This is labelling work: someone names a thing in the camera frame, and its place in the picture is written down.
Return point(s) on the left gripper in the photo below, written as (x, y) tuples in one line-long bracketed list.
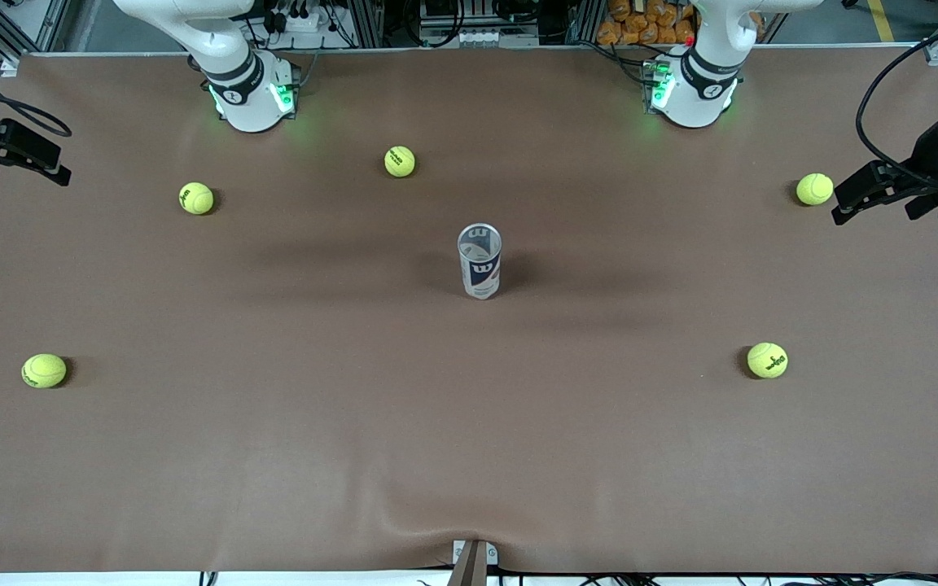
[(922, 161)]

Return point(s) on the silver blue tennis ball can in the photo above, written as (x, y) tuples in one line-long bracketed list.
[(481, 268)]

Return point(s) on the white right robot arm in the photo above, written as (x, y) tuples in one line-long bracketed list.
[(241, 98)]

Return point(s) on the yellow tennis ball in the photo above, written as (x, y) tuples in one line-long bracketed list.
[(400, 161), (196, 198), (44, 370), (814, 189)]

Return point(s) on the yellow tennis ball Wilson print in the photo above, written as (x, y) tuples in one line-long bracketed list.
[(767, 360)]

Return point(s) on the orange packaged goods pile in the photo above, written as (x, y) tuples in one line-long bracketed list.
[(640, 24)]

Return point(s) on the white power strip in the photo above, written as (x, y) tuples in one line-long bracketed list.
[(302, 20)]

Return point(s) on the brown table mat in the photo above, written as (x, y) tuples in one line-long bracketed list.
[(273, 456)]

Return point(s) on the white connector strip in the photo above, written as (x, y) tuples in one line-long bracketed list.
[(493, 37)]

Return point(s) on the silver metal bracket plate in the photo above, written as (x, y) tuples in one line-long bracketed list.
[(491, 553)]

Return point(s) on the brown post bar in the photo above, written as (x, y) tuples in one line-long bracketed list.
[(469, 570)]

